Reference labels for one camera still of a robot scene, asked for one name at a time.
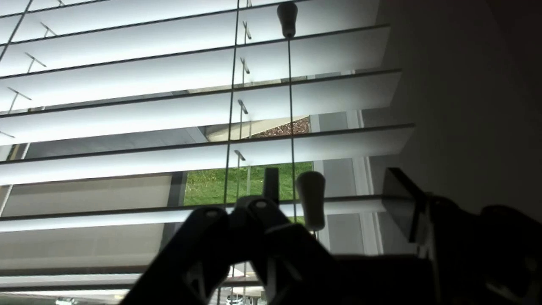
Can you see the blind cord tassel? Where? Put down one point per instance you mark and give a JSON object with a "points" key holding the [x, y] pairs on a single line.
{"points": [[286, 13], [310, 186]]}

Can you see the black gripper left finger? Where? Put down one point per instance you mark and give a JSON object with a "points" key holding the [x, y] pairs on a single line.
{"points": [[183, 272]]}

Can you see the white window blinds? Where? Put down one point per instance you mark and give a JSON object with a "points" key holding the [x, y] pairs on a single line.
{"points": [[118, 117]]}

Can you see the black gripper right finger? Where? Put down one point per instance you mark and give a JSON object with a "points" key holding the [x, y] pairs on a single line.
{"points": [[289, 262]]}

